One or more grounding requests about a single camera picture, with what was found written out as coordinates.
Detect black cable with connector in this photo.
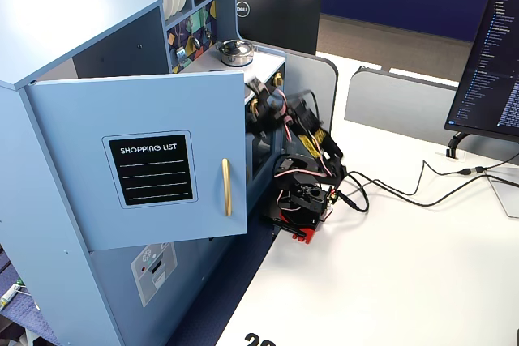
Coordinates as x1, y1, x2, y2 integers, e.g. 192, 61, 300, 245
342, 158, 519, 197

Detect silver toy pot with lid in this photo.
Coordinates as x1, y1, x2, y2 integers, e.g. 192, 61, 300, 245
214, 39, 256, 68

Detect red table clamp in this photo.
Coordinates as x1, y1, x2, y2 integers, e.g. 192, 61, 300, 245
290, 222, 322, 246

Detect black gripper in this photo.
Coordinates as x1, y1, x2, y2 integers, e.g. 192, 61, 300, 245
244, 77, 287, 136

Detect blue toy kitchen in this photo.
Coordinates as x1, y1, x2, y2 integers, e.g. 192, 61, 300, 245
0, 0, 287, 346

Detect gray flat stand plate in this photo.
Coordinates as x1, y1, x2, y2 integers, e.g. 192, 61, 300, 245
485, 166, 519, 220

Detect gray desk divider panel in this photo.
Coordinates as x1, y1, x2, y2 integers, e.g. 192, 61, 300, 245
259, 43, 340, 149
344, 66, 519, 169

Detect black Dell monitor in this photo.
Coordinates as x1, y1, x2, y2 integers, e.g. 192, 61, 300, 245
235, 0, 323, 57

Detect white green marker pen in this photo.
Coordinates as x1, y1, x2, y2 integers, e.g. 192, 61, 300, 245
0, 282, 24, 309

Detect black monitor with code screen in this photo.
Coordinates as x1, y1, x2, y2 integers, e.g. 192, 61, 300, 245
444, 0, 519, 144

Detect shopping list cabinet door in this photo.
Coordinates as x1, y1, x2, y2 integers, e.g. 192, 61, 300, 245
24, 70, 249, 252

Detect plain black cable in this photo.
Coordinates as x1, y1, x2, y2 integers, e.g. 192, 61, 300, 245
336, 171, 519, 214

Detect gold straight cabinet door handle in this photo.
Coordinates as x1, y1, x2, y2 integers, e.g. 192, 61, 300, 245
221, 158, 234, 218

